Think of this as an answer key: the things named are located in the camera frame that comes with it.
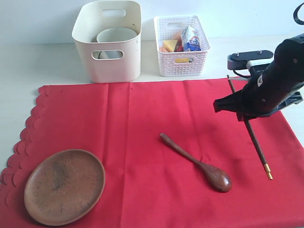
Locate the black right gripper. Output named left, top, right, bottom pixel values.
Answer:
left=213, top=72, right=304, bottom=121

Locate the brown wooden plate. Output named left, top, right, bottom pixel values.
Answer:
left=24, top=149, right=105, bottom=226

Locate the white perforated plastic basket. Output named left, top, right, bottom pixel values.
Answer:
left=153, top=15, right=210, bottom=77

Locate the red sausage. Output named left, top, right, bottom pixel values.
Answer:
left=174, top=40, right=183, bottom=52

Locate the dark wooden spoon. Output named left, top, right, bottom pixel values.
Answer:
left=160, top=133, right=232, bottom=193

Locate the white ceramic bowl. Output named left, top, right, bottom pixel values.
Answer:
left=96, top=27, right=137, bottom=59

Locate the red scalloped cloth mat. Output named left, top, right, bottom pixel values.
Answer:
left=0, top=78, right=304, bottom=228

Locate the brown chopstick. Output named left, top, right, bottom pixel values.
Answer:
left=227, top=75, right=273, bottom=180
left=244, top=119, right=273, bottom=180

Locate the cream plastic tub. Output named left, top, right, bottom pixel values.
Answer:
left=72, top=0, right=142, bottom=83

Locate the brown egg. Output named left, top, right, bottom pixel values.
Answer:
left=172, top=32, right=181, bottom=40

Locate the yellow cheese wedge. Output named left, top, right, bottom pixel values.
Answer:
left=163, top=39, right=178, bottom=52

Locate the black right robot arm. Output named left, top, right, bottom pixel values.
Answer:
left=213, top=34, right=304, bottom=119

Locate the orange fried chicken piece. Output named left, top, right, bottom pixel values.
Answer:
left=159, top=47, right=168, bottom=53

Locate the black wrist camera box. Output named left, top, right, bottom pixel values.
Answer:
left=227, top=50, right=274, bottom=70

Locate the yellow lemon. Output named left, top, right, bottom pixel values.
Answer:
left=174, top=58, right=189, bottom=63

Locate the blue white milk carton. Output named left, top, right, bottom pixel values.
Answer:
left=181, top=26, right=201, bottom=52

